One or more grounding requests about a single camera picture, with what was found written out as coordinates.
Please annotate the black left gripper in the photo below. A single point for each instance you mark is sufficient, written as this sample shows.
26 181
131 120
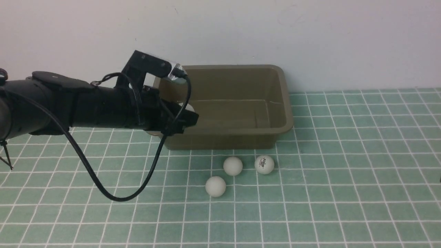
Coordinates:
152 113

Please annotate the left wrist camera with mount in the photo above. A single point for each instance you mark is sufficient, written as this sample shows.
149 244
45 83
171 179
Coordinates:
140 64

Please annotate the white ping-pong ball printed logo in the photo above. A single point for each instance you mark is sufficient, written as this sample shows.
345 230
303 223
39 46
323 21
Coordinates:
264 164

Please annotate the olive plastic bin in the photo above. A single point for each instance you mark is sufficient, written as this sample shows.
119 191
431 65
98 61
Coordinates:
239 107

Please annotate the green checkered tablecloth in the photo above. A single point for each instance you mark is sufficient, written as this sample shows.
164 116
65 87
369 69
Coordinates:
360 169

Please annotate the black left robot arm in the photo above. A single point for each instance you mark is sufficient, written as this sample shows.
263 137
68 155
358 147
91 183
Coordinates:
49 104

